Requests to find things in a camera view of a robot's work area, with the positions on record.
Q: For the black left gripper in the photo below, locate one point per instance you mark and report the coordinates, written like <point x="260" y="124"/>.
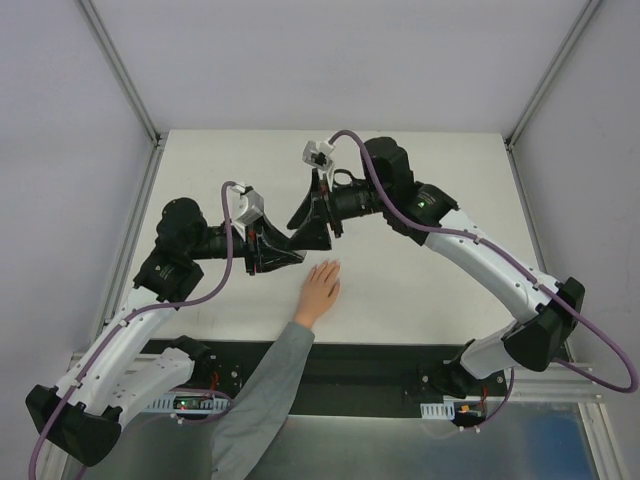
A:
<point x="251" y="248"/>

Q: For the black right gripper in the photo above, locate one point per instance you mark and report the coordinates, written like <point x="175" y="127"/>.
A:
<point x="329" y="206"/>

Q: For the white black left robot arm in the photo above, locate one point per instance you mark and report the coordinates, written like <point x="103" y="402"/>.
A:
<point x="85" y="412"/>

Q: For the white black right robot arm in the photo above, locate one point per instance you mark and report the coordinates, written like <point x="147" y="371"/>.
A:
<point x="542" y="307"/>

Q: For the grey sleeved forearm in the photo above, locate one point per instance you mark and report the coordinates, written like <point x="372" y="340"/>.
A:
<point x="242" y="436"/>

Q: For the mannequin hand with nails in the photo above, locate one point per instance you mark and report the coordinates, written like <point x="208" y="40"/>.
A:
<point x="318" y="293"/>

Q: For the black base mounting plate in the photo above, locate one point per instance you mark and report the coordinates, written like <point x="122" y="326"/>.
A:
<point x="340" y="380"/>

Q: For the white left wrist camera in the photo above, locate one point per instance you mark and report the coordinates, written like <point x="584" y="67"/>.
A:
<point x="246" y="208"/>

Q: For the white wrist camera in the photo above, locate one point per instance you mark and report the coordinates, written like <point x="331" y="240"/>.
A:
<point x="317" y="154"/>
<point x="246" y="208"/>

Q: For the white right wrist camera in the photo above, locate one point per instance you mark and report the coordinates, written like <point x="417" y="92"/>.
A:
<point x="317" y="154"/>

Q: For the right aluminium frame post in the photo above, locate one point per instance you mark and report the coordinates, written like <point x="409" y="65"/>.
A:
<point x="579" y="26"/>

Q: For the aluminium frame post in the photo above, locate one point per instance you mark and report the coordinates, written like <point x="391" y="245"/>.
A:
<point x="579" y="26"/>
<point x="99" y="31"/>

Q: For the white right cable duct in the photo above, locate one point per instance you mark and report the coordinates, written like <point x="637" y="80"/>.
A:
<point x="438" y="411"/>

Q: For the left aluminium frame post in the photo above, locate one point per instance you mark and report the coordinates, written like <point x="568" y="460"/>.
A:
<point x="99" y="31"/>

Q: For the aluminium rail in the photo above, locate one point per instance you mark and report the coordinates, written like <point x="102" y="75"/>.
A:
<point x="556" y="384"/>

